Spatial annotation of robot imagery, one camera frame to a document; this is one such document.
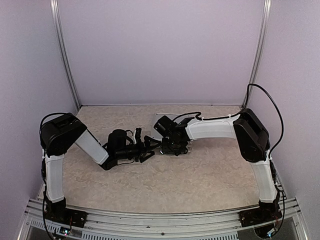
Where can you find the left aluminium frame post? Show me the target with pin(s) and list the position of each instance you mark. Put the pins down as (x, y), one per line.
(54, 6)

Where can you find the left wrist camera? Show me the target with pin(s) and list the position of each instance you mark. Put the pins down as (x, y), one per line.
(137, 135)

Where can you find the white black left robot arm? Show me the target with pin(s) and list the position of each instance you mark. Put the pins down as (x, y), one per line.
(59, 131)

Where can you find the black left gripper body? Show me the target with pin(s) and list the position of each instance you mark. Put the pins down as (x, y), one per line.
(138, 152)

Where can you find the aluminium frame post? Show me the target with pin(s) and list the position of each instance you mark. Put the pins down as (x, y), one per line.
(54, 6)
(259, 49)

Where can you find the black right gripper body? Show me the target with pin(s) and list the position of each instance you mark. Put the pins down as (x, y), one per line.
(171, 147)

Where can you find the front aluminium rail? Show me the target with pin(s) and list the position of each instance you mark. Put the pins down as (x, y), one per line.
(210, 225)

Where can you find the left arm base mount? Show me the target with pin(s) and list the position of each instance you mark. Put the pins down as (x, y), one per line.
(70, 217)

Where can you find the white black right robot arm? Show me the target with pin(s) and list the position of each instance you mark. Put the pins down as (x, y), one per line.
(253, 141)

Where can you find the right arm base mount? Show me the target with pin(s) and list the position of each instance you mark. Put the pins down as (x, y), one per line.
(251, 217)

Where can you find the aluminium poker set case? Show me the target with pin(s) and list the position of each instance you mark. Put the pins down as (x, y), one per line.
(176, 132)

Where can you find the right aluminium frame post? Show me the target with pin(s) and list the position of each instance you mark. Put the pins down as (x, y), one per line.
(259, 49)

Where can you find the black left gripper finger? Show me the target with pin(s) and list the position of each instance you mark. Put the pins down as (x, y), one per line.
(145, 156)
(150, 142)

